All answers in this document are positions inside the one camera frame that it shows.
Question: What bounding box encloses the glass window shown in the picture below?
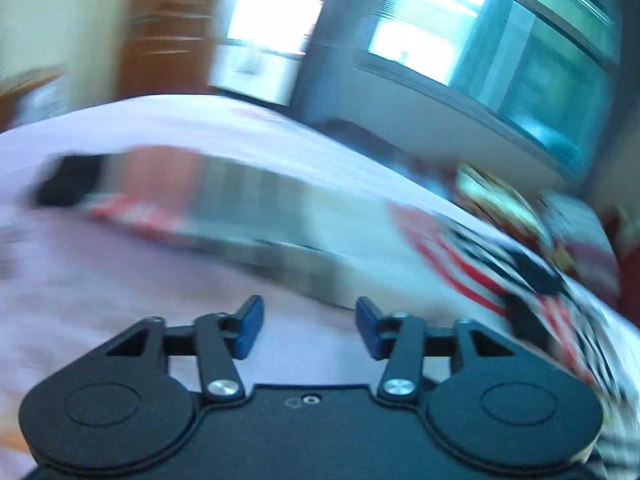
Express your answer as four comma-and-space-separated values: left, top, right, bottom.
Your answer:
352, 0, 623, 173

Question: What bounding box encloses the wooden wardrobe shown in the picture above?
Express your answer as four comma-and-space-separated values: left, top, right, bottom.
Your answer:
119, 0, 228, 101

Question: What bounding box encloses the folded colourful printed blanket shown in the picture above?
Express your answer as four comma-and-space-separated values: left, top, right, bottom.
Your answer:
454, 161, 557, 261

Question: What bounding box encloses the red black striped knit sweater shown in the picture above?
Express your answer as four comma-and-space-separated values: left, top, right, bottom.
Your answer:
35, 145, 640, 480

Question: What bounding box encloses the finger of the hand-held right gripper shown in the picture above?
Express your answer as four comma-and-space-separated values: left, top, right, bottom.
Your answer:
504, 251, 563, 322

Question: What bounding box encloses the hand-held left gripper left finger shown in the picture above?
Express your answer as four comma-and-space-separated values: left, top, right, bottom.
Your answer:
105, 296, 265, 404

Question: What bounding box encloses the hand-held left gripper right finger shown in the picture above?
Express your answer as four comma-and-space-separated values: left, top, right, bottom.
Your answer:
355, 297, 522, 404

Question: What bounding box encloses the grey blue curtain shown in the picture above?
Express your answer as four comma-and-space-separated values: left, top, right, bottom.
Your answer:
290, 0, 401, 128

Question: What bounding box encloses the pink bed sheet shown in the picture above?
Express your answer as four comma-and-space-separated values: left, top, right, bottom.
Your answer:
0, 95, 640, 480

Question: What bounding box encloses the striped pillow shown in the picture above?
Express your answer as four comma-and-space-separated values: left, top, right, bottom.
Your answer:
539, 191, 623, 303

